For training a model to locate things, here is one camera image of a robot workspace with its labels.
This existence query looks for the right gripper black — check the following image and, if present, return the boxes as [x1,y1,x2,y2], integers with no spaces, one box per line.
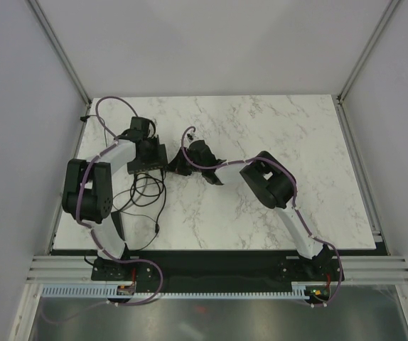
[165,147,204,177]

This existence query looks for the black network switch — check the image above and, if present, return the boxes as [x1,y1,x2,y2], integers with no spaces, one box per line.
[127,157,168,175]

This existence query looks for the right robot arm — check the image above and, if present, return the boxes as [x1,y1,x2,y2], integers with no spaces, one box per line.
[166,140,334,280]

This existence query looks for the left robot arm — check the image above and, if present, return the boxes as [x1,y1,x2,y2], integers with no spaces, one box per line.
[62,117,168,280]

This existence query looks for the black power adapter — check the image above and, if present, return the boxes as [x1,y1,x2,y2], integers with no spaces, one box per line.
[111,211,126,243]

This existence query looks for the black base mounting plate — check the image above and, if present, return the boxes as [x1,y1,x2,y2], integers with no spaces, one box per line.
[91,251,344,293]

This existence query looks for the grey ethernet cable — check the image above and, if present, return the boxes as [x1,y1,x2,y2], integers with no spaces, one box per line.
[132,173,155,200]

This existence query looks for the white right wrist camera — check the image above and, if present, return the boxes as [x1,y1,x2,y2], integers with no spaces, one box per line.
[186,132,197,145]

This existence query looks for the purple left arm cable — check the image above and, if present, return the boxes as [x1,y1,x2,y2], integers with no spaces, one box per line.
[75,95,165,306]

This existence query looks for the left aluminium frame post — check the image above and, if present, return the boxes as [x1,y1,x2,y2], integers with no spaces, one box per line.
[26,0,92,108]

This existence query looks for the aluminium frame post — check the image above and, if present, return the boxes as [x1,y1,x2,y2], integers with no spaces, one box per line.
[335,0,402,104]
[26,0,92,108]

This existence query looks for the white slotted cable duct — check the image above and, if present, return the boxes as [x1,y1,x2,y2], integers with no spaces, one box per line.
[41,283,329,300]

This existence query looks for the right aluminium frame post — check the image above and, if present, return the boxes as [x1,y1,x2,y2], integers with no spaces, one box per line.
[335,0,402,104]

